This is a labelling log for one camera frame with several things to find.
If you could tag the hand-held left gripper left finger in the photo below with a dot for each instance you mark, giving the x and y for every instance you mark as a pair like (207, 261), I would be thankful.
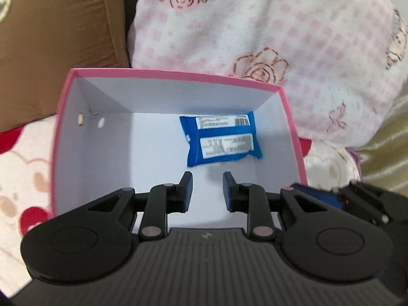
(187, 194)

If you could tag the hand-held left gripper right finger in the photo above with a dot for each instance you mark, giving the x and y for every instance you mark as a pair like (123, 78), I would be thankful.
(227, 194)

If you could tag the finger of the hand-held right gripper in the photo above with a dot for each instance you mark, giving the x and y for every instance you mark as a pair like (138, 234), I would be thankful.
(366, 200)
(318, 197)

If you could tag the blue snack packet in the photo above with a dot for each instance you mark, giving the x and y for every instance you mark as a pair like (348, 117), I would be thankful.
(192, 148)

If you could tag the pink cardboard box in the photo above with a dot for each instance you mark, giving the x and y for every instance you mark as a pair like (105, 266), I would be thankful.
(127, 149)

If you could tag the olive satin fabric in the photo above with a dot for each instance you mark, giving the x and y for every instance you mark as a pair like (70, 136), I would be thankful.
(389, 140)

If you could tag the pink checkered floral blanket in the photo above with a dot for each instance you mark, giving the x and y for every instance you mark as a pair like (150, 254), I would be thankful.
(287, 38)

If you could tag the brown embroidered pillow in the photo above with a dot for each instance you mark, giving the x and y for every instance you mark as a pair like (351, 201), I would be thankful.
(63, 38)

